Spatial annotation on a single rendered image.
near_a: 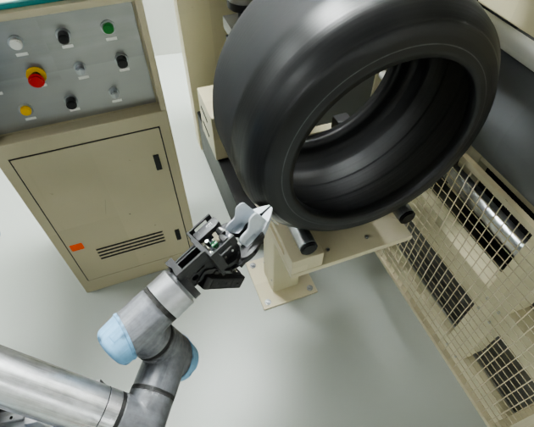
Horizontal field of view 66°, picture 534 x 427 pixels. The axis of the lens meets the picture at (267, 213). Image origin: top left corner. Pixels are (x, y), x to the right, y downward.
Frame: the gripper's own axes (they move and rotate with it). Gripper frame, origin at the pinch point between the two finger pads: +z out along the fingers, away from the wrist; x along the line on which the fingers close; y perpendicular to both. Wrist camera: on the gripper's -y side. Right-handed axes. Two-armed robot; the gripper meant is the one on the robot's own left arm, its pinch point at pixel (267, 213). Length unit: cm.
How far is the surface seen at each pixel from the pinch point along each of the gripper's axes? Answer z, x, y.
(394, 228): 33, -5, -43
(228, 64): 13.6, 19.7, 16.5
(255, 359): -20, 24, -111
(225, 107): 8.6, 17.5, 11.0
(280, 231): 7.4, 12.2, -29.0
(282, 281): 12, 39, -108
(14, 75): -15, 88, 6
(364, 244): 22.4, -2.5, -40.2
